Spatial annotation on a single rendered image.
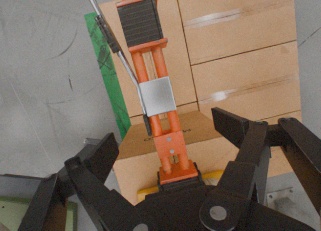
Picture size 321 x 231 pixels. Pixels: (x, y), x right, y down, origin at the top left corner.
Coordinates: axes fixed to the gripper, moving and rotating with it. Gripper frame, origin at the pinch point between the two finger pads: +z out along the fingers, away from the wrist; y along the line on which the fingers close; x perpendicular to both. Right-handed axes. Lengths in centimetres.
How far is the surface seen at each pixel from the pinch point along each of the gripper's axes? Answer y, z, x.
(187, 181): 2.2, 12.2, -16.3
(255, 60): 57, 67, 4
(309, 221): 106, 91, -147
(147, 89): -1.4, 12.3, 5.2
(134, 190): -14.9, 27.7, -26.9
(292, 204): 106, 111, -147
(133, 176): -14.1, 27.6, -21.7
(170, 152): -0.1, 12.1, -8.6
